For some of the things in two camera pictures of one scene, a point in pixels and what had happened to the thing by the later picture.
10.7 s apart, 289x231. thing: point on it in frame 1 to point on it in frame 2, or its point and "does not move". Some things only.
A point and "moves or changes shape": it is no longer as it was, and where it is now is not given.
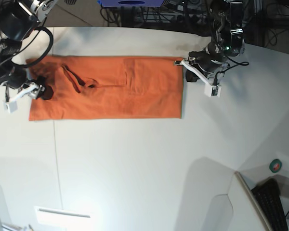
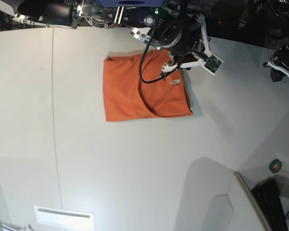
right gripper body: [210, 64] to [286, 61]
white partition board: [248, 215] does not move
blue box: [131, 3] does not move
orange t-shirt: [107, 87] moves or changes shape
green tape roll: [275, 165] does not move
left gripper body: [18, 87] to [186, 42]
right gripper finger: [190, 77] to [276, 75]
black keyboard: [268, 194] does not move
